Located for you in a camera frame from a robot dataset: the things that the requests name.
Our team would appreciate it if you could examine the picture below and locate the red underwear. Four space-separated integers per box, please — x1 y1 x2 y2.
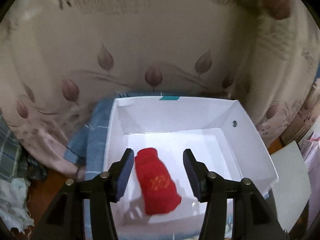
135 148 182 216

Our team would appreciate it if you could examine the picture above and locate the white cabinet panel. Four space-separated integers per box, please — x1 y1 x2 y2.
271 141 311 232

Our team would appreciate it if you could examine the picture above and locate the white crumpled cloth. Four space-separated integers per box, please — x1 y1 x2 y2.
1 178 34 233

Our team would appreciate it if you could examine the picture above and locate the grey plaid fabric pile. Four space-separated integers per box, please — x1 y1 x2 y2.
0 113 48 182

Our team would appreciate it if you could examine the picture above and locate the blue checked table cloth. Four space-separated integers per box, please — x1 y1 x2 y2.
63 97 118 240

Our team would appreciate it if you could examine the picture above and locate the white XINCCI shoe box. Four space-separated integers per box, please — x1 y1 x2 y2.
104 96 278 239

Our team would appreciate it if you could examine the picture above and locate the beige leaf-pattern curtain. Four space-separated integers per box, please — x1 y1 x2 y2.
1 0 319 178

